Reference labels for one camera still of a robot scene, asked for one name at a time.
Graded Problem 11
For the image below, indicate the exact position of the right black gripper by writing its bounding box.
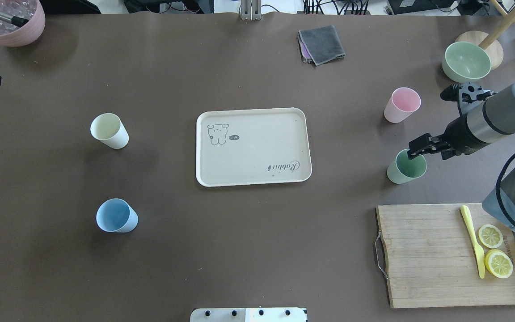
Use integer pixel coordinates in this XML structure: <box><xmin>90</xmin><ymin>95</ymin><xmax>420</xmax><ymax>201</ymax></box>
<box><xmin>407</xmin><ymin>118</ymin><xmax>477</xmax><ymax>160</ymax></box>

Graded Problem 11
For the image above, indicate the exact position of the green plastic cup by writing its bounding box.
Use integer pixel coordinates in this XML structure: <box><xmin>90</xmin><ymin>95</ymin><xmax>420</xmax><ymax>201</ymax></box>
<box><xmin>387</xmin><ymin>149</ymin><xmax>427</xmax><ymax>185</ymax></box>

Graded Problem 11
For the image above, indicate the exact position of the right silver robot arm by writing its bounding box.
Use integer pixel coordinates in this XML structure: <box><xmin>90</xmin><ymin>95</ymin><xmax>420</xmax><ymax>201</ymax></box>
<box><xmin>407</xmin><ymin>82</ymin><xmax>515</xmax><ymax>231</ymax></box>

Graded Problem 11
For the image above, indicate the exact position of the cream rabbit tray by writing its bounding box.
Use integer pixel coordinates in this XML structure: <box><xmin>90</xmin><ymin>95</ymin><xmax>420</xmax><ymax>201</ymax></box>
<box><xmin>196</xmin><ymin>107</ymin><xmax>312</xmax><ymax>187</ymax></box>

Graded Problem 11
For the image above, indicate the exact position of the pink plastic cup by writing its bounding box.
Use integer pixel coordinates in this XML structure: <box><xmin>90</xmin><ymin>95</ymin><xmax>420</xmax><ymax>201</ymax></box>
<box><xmin>384</xmin><ymin>87</ymin><xmax>421</xmax><ymax>123</ymax></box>

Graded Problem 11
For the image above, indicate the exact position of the green bowl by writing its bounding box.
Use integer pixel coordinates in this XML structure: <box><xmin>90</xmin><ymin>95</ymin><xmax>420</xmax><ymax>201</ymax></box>
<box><xmin>442</xmin><ymin>42</ymin><xmax>492</xmax><ymax>83</ymax></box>

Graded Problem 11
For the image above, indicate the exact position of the wooden cutting board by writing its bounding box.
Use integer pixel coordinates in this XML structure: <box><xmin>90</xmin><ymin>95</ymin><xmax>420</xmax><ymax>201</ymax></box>
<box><xmin>376</xmin><ymin>203</ymin><xmax>515</xmax><ymax>309</ymax></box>

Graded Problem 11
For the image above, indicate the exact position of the lemon slice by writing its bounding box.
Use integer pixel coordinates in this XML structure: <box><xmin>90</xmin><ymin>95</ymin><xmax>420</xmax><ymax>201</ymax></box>
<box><xmin>477</xmin><ymin>224</ymin><xmax>503</xmax><ymax>249</ymax></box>
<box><xmin>484</xmin><ymin>249</ymin><xmax>514</xmax><ymax>279</ymax></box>

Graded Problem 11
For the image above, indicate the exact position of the yellow plastic knife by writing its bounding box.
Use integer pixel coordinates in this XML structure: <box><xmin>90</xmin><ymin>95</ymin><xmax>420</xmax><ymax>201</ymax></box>
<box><xmin>460</xmin><ymin>204</ymin><xmax>486</xmax><ymax>279</ymax></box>

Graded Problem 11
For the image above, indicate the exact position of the wooden cup tree stand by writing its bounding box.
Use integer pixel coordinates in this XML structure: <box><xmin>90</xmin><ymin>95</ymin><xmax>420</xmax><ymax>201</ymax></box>
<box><xmin>456</xmin><ymin>0</ymin><xmax>515</xmax><ymax>71</ymax></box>

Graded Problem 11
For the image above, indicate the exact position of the grey folded cloth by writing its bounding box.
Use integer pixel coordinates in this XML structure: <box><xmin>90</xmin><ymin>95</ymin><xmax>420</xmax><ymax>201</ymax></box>
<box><xmin>298</xmin><ymin>25</ymin><xmax>345</xmax><ymax>67</ymax></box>

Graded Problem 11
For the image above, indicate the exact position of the blue plastic cup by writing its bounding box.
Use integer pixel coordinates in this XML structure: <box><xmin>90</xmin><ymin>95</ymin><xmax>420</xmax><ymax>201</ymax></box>
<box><xmin>96</xmin><ymin>198</ymin><xmax>139</xmax><ymax>233</ymax></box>

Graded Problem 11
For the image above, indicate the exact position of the cream plastic cup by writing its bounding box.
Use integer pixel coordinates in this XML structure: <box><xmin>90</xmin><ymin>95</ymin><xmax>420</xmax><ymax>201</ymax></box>
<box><xmin>90</xmin><ymin>113</ymin><xmax>129</xmax><ymax>149</ymax></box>

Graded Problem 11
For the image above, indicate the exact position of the pink bowl with ice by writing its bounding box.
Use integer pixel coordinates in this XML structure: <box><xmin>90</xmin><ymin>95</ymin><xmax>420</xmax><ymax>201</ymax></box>
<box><xmin>0</xmin><ymin>0</ymin><xmax>46</xmax><ymax>47</ymax></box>

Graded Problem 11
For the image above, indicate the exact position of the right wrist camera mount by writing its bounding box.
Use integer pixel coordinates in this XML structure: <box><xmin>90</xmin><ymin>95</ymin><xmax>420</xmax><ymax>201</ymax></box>
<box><xmin>439</xmin><ymin>82</ymin><xmax>497</xmax><ymax>115</ymax></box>

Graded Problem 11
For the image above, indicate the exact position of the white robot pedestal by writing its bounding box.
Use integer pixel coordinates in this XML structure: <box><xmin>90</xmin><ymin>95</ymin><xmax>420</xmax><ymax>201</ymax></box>
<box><xmin>190</xmin><ymin>306</ymin><xmax>308</xmax><ymax>322</ymax></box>

